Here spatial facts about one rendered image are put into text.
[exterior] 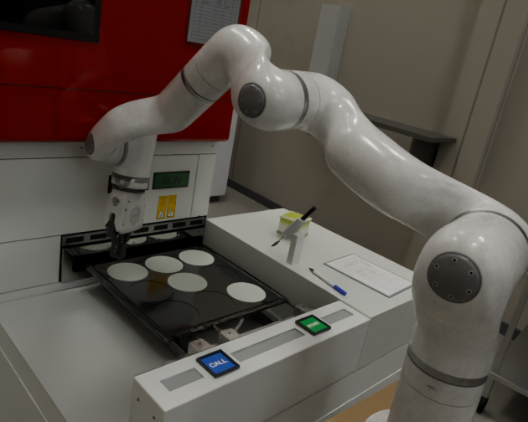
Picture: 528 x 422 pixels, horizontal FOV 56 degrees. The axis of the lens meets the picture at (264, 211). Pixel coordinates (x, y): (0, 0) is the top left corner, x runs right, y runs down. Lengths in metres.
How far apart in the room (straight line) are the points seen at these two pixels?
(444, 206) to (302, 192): 3.78
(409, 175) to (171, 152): 0.79
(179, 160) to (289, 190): 3.29
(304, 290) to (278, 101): 0.63
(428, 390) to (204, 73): 0.65
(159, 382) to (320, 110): 0.52
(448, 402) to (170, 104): 0.72
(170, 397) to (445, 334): 0.42
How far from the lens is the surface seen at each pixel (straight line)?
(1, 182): 1.22
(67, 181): 1.27
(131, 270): 1.32
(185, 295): 1.23
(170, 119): 1.04
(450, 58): 3.74
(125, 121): 1.06
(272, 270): 1.35
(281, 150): 4.71
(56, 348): 1.18
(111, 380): 1.09
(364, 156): 0.76
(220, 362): 0.92
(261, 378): 0.95
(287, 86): 0.79
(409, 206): 0.77
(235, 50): 0.90
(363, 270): 1.40
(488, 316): 0.69
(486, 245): 0.66
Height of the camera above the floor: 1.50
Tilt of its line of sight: 18 degrees down
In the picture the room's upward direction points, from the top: 11 degrees clockwise
